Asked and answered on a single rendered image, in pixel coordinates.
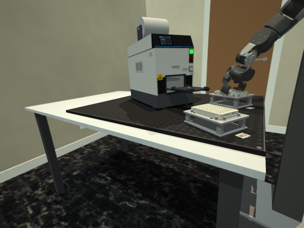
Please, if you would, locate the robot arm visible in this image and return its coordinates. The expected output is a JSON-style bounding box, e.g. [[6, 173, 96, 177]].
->
[[235, 0, 304, 66]]

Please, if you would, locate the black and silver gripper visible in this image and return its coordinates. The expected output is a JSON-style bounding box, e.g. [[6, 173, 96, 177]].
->
[[219, 55, 256, 95]]

